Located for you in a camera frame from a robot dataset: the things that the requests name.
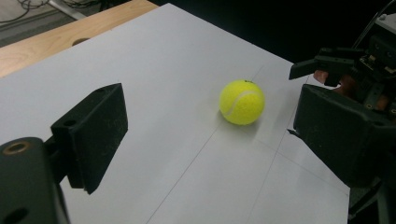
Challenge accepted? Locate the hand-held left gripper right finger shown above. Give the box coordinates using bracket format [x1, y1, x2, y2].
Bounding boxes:
[292, 83, 396, 189]

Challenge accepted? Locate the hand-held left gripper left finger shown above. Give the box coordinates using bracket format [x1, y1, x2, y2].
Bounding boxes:
[50, 82, 129, 196]

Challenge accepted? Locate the white table mat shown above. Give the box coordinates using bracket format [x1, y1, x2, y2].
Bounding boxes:
[0, 3, 351, 224]

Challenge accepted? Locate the yellow tennis ball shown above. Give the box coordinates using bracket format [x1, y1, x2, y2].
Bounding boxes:
[219, 78, 266, 126]

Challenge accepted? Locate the grey metal table frame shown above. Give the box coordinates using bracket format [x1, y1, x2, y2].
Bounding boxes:
[48, 0, 107, 21]

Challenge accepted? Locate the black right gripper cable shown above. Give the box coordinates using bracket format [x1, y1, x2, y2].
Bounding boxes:
[351, 0, 396, 49]

